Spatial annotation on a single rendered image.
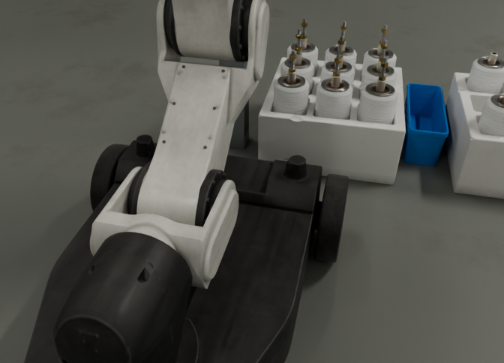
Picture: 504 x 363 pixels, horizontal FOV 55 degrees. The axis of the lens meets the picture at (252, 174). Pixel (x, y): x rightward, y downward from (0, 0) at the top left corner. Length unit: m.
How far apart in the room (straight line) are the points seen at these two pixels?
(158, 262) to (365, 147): 0.79
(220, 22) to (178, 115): 0.18
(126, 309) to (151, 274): 0.06
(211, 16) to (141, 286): 0.47
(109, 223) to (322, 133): 0.72
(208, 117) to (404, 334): 0.59
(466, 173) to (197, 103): 0.80
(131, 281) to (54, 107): 1.26
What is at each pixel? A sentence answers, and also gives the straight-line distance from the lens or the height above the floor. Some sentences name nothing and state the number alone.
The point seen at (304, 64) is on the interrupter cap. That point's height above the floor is 0.25.
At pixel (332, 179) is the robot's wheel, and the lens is 1.08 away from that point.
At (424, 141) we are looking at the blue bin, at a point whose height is 0.09.
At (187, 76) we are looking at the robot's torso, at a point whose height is 0.46.
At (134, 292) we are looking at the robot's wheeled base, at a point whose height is 0.35.
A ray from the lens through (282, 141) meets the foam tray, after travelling 1.36.
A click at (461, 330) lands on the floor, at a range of 1.12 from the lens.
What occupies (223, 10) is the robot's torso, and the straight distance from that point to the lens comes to 0.86.
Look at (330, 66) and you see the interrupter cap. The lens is 1.44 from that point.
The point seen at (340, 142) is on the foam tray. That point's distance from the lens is 1.34.
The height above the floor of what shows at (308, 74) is 0.23.
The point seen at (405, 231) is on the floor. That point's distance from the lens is 1.28.
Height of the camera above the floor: 0.85
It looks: 37 degrees down
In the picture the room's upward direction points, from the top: straight up
